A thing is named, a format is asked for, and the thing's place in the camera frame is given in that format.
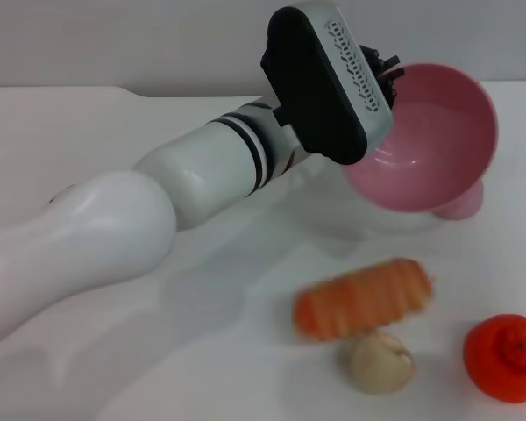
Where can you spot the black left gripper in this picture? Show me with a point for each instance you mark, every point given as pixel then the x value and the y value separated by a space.
pixel 374 59

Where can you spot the pink plastic bowl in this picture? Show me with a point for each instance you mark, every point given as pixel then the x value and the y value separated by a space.
pixel 447 144

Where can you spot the orange white striped bread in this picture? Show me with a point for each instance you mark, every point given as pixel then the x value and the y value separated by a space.
pixel 364 298

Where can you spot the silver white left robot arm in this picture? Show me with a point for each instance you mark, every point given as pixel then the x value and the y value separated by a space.
pixel 114 228

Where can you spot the pink round bun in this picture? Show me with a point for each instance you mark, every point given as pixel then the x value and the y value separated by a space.
pixel 464 204

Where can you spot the beige round bun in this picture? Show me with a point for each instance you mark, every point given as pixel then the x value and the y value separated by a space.
pixel 379 364

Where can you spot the orange tangerine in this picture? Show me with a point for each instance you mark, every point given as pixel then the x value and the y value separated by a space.
pixel 504 359

